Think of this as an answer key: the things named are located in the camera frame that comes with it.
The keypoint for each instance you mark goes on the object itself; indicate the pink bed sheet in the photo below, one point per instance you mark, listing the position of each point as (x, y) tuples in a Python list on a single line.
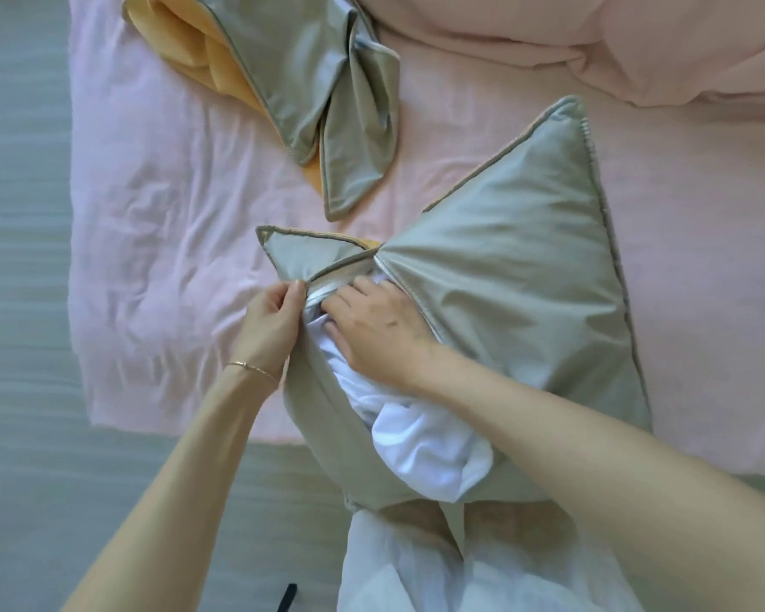
[(166, 216)]

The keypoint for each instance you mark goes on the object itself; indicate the grey-green cushion cover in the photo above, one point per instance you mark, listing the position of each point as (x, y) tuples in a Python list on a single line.
[(306, 63), (523, 261)]

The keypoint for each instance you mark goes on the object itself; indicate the person's right forearm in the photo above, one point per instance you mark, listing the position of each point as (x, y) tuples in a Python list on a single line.
[(631, 490)]

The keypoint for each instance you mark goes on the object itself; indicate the person's left hand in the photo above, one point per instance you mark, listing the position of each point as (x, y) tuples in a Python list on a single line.
[(271, 325)]

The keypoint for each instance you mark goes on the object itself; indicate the pink duvet with white ruffle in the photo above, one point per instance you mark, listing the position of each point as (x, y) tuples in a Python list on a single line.
[(612, 38)]

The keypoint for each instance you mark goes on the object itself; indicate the person's left forearm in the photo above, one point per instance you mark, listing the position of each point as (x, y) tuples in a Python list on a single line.
[(172, 497)]

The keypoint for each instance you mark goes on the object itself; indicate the black chair base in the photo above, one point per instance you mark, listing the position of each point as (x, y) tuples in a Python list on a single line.
[(287, 597)]

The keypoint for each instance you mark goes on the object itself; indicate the white cushion insert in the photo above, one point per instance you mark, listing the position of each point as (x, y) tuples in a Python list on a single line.
[(421, 439)]

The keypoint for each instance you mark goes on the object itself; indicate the person's white trousers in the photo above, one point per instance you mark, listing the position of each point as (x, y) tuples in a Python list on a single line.
[(389, 573)]

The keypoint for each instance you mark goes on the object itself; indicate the person's right hand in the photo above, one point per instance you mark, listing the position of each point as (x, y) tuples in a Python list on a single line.
[(382, 331)]

